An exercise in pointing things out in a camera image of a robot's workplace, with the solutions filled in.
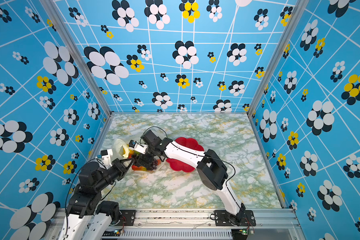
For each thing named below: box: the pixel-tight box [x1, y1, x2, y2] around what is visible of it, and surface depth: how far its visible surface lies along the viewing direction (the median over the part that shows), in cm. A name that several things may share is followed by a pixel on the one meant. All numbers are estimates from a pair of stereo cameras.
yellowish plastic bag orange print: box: [111, 138, 130, 161], surface depth 70 cm
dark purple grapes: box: [150, 158, 158, 170], surface depth 89 cm
